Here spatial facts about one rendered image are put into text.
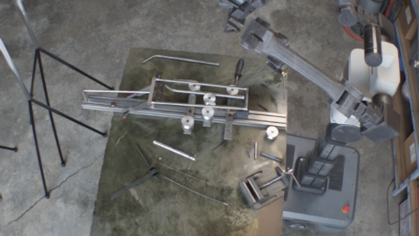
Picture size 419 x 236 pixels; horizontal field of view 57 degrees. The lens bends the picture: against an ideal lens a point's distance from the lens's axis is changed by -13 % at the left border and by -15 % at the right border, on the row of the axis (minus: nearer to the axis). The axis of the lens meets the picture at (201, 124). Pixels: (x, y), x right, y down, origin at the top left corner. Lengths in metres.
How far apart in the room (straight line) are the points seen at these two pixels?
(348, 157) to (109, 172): 1.47
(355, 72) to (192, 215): 0.85
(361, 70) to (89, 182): 1.85
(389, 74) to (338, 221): 1.19
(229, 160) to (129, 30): 1.82
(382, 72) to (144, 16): 2.32
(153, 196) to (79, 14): 2.19
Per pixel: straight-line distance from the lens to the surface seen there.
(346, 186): 2.61
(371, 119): 1.46
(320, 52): 3.40
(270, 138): 1.87
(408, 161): 2.98
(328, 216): 2.51
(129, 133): 1.91
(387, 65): 1.59
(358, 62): 1.69
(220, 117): 1.89
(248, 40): 1.34
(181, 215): 1.75
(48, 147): 2.99
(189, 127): 1.82
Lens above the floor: 2.56
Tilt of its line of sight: 62 degrees down
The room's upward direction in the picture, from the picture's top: 2 degrees clockwise
